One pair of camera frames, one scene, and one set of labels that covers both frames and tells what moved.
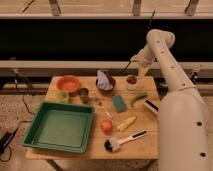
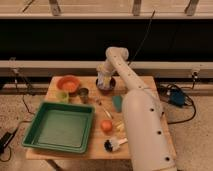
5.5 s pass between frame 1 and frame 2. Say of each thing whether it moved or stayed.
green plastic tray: stayed
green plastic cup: stayed
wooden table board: stayed
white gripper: moved
